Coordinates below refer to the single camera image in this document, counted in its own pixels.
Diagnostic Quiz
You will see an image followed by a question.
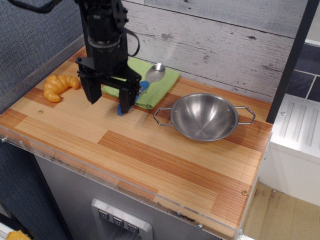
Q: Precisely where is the green folded cloth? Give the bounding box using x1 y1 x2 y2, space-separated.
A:
101 57 181 111

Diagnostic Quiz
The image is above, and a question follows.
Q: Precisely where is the grey toy fridge cabinet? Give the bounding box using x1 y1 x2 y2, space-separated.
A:
35 155 218 240

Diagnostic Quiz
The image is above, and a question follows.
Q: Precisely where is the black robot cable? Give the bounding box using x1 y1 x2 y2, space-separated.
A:
7 0 140 57

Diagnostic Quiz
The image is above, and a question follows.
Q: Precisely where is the white toy sink unit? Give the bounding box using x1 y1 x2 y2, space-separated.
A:
258 94 320 206

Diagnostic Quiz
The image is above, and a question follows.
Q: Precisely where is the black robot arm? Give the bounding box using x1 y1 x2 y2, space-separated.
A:
76 0 142 115

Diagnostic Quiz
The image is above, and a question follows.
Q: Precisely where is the silver dispenser button panel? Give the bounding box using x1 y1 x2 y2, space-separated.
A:
91 198 154 240

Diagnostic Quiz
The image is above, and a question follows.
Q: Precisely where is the clear acrylic front guard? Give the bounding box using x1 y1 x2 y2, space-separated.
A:
0 126 244 240

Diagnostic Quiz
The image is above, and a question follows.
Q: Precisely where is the yellow toy on floor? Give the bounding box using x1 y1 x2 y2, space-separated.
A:
6 230 31 240

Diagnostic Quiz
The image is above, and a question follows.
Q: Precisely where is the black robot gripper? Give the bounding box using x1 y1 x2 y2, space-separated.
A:
75 37 137 115

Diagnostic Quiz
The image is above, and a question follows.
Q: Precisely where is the blue handled metal spoon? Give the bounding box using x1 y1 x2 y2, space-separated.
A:
114 63 166 116

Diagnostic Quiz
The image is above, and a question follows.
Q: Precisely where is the steel bowl with wire handles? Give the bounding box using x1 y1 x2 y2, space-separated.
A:
153 93 256 142

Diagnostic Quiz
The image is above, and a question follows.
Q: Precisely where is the dark right vertical post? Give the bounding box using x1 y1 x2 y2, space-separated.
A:
266 0 320 124

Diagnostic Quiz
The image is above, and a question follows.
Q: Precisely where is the orange plastic croissant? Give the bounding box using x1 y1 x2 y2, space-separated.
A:
43 75 80 103

